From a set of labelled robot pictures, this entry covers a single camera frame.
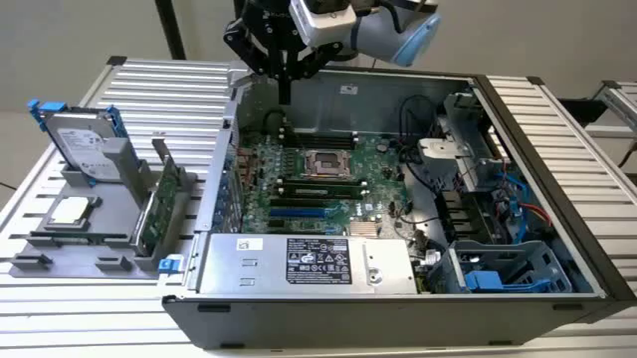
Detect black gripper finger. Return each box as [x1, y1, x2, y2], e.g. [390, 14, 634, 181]
[222, 20, 286, 105]
[283, 43, 340, 105]

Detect Nvidia graphics card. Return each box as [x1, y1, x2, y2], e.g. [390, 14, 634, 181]
[129, 132, 190, 258]

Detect CPU socket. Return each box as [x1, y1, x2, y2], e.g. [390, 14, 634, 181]
[296, 148, 350, 178]

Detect green motherboard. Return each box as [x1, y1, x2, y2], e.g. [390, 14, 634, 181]
[238, 132, 414, 234]

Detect silver metal drive cage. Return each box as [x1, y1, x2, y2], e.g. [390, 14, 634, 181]
[417, 91, 498, 191]

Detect black expansion slot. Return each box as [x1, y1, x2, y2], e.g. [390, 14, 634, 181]
[271, 197, 324, 210]

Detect blue expansion slot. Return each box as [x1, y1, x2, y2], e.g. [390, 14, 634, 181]
[270, 208, 327, 222]

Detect hard disk in blue carrier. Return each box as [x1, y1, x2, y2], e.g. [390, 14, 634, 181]
[29, 98, 133, 187]

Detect silver chipset heat sink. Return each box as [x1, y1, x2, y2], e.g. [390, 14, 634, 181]
[350, 219, 382, 238]

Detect grey parts rack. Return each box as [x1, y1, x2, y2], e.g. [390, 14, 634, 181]
[9, 137, 208, 280]

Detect silver CPU chip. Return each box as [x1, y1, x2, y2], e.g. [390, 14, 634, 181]
[52, 196, 100, 224]

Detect silver power supply unit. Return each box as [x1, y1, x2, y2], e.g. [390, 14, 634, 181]
[196, 233, 418, 295]

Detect blue case latch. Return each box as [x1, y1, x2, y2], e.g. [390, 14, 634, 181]
[157, 254, 182, 279]

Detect green RAM stick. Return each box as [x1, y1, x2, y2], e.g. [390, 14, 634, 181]
[27, 230, 131, 239]

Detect blue plastic drive latch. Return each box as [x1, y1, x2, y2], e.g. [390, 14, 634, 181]
[465, 270, 503, 292]

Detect blue-grey disk bay cage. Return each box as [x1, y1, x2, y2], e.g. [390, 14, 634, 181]
[445, 239, 573, 295]

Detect black and grey PC case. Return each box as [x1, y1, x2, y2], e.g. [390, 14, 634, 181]
[161, 59, 637, 350]

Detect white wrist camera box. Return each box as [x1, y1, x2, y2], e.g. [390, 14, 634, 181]
[290, 0, 358, 48]

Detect black vertical post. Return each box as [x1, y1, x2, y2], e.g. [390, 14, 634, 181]
[153, 0, 188, 60]

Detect black camera cable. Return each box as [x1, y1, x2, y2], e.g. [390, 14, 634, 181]
[384, 0, 407, 37]

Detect blue data wire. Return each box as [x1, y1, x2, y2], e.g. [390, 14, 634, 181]
[497, 171, 537, 243]

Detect aluminium frame side table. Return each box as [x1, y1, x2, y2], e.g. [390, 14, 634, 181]
[581, 80, 637, 150]

